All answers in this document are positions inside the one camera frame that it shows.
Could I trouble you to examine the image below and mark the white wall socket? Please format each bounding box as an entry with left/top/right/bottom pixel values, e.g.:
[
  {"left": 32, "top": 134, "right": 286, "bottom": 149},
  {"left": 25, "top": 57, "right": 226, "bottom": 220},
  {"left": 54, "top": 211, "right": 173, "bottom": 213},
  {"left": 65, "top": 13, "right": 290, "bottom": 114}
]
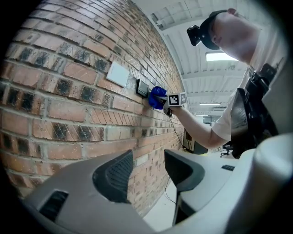
[{"left": 134, "top": 154, "right": 150, "bottom": 167}]

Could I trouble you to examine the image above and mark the black head camera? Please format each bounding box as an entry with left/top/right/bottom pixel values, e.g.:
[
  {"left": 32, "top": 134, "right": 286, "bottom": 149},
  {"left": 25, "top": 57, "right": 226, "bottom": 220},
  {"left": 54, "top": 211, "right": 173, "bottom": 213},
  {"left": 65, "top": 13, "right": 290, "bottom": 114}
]
[{"left": 186, "top": 24, "right": 203, "bottom": 47}]

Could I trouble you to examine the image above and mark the white wall plate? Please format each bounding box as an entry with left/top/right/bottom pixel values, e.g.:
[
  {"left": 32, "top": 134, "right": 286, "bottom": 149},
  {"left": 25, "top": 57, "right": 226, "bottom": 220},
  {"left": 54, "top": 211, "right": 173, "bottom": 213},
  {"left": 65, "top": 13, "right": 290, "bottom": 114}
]
[{"left": 105, "top": 61, "right": 130, "bottom": 88}]

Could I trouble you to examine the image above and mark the black control panel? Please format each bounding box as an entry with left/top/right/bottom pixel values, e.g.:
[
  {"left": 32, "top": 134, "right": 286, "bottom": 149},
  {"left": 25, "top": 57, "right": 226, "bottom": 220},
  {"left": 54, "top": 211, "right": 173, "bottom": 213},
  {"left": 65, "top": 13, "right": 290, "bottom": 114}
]
[{"left": 136, "top": 79, "right": 150, "bottom": 98}]

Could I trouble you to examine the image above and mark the white t-shirt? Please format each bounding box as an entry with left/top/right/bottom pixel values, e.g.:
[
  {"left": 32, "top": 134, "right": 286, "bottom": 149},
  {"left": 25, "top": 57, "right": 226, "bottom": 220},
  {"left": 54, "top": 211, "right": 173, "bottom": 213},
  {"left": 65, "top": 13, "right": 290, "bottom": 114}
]
[{"left": 211, "top": 21, "right": 288, "bottom": 142}]

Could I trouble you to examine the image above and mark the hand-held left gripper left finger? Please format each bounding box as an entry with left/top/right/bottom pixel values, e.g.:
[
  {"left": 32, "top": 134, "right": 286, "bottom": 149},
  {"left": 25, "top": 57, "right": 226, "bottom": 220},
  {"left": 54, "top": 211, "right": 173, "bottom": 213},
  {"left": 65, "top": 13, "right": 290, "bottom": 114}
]
[{"left": 22, "top": 149, "right": 161, "bottom": 234}]

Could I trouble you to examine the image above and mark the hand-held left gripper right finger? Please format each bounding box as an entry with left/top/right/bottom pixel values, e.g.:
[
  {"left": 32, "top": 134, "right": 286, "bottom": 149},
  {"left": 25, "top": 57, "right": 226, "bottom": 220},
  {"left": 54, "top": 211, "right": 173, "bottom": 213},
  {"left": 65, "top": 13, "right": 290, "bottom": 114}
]
[{"left": 164, "top": 149, "right": 241, "bottom": 226}]

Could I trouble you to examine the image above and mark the blue cloth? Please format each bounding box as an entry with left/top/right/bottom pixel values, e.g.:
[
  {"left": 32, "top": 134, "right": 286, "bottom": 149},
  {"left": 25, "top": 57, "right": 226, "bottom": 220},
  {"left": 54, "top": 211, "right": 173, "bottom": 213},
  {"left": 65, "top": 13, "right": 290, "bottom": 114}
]
[{"left": 148, "top": 86, "right": 168, "bottom": 110}]

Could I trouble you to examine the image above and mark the person's right forearm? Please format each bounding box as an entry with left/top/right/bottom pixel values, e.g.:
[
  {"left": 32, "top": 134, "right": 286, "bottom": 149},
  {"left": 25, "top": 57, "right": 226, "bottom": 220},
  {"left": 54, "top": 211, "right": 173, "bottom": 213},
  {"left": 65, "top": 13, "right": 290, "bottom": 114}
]
[{"left": 170, "top": 105, "right": 217, "bottom": 149}]

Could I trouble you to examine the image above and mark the thin black floor cable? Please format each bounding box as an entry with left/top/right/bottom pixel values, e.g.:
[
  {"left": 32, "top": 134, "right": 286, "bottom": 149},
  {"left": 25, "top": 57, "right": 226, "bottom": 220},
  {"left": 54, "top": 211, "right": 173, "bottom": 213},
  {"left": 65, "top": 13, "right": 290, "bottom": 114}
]
[{"left": 164, "top": 177, "right": 178, "bottom": 206}]

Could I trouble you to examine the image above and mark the rectangular ceiling light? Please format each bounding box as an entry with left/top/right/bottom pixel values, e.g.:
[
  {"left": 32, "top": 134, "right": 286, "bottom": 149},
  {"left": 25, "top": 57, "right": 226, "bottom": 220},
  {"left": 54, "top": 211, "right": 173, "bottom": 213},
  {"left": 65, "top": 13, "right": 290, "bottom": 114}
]
[{"left": 205, "top": 52, "right": 239, "bottom": 62}]

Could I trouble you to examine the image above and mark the person's head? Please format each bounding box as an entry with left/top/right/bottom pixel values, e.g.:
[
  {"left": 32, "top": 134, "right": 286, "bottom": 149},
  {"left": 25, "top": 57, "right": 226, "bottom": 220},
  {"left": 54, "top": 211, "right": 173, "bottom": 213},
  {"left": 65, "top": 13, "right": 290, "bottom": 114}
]
[{"left": 210, "top": 8, "right": 266, "bottom": 65}]

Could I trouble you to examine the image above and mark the black cabinet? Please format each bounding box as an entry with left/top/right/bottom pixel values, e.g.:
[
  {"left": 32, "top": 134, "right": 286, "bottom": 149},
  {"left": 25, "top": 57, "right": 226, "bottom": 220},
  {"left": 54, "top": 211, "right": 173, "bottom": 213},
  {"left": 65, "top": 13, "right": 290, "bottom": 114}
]
[{"left": 182, "top": 128, "right": 208, "bottom": 155}]

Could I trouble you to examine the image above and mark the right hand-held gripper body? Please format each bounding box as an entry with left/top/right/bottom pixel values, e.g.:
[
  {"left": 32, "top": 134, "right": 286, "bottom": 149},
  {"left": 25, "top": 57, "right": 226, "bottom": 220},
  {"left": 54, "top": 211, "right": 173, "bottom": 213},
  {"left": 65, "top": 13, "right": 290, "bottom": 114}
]
[{"left": 160, "top": 91, "right": 188, "bottom": 117}]

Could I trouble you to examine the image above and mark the black chest harness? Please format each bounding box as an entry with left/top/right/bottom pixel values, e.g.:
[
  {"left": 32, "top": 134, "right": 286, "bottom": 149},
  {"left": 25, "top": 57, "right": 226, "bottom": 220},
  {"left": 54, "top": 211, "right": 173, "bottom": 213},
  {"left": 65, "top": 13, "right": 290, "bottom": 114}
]
[{"left": 230, "top": 63, "right": 279, "bottom": 160}]

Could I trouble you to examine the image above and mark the black office chair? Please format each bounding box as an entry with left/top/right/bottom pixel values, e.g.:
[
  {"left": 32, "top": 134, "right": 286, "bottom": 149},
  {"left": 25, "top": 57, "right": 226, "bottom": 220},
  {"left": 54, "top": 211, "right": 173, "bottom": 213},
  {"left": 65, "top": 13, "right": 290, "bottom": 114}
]
[{"left": 220, "top": 143, "right": 233, "bottom": 158}]

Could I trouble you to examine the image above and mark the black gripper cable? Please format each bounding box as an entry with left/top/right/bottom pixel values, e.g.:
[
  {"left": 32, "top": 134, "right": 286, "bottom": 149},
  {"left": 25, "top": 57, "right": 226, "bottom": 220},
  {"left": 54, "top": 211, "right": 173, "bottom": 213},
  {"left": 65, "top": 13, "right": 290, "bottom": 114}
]
[{"left": 168, "top": 113, "right": 186, "bottom": 152}]

